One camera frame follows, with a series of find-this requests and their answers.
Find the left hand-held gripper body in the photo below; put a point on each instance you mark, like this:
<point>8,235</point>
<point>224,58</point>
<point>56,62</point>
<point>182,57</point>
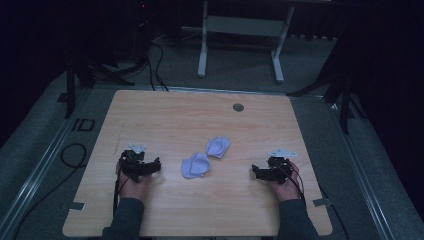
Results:
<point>133,165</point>

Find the person's right hand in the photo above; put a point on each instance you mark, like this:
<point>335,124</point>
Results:
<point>287,191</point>

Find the white metal desk frame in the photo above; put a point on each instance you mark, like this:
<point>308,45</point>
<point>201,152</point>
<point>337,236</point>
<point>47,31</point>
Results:
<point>245,26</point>

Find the black metal stand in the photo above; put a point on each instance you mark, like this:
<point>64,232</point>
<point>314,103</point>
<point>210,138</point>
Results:
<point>345,106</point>
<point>70,90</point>

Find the grey tape piece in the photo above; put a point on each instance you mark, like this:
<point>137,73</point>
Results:
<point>322,202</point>

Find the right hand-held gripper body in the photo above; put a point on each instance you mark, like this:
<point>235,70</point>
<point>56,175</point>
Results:
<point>278,170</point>

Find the grey round table grommet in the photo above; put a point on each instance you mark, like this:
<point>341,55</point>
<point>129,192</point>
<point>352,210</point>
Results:
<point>238,107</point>

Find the person's left hand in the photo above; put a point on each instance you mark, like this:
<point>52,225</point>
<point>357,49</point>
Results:
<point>133,189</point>

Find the light purple sock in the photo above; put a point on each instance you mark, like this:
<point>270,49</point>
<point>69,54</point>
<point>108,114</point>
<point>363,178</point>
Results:
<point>218,146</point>
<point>196,165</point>

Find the aluminium floor rail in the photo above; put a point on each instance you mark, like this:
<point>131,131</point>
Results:
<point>40,163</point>
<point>363,173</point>

